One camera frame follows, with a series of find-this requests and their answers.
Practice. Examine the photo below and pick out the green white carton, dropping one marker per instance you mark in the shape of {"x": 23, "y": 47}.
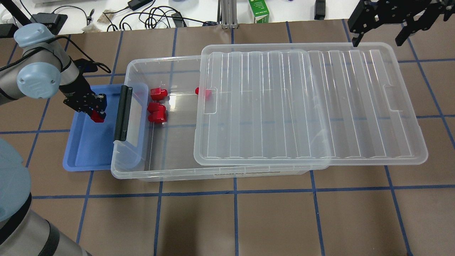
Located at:
{"x": 259, "y": 11}

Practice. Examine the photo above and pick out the red block under lid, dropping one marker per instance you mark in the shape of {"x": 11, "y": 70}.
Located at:
{"x": 207, "y": 93}

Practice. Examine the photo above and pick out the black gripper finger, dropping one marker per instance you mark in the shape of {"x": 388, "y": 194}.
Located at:
{"x": 100, "y": 115}

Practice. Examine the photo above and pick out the clear plastic storage box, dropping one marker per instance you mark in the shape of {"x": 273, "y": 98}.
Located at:
{"x": 264, "y": 117}

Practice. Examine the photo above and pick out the red block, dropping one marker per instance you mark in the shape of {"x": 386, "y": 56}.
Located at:
{"x": 158, "y": 94}
{"x": 92, "y": 116}
{"x": 207, "y": 93}
{"x": 158, "y": 117}
{"x": 155, "y": 106}

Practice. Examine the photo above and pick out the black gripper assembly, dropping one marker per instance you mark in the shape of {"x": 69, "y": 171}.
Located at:
{"x": 415, "y": 15}

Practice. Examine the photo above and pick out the black power adapter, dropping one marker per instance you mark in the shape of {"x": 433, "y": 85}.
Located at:
{"x": 136, "y": 4}

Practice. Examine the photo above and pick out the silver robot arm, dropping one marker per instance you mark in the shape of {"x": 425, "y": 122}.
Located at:
{"x": 42, "y": 71}

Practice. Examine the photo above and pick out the blue plastic tray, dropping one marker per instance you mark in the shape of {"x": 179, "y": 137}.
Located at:
{"x": 90, "y": 144}

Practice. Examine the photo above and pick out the clear plastic box lid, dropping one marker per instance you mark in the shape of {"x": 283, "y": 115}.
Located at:
{"x": 369, "y": 114}

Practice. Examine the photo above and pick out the aluminium frame post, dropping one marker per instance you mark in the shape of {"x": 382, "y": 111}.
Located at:
{"x": 227, "y": 14}

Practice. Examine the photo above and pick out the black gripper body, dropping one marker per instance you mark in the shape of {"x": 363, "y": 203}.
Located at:
{"x": 75, "y": 90}

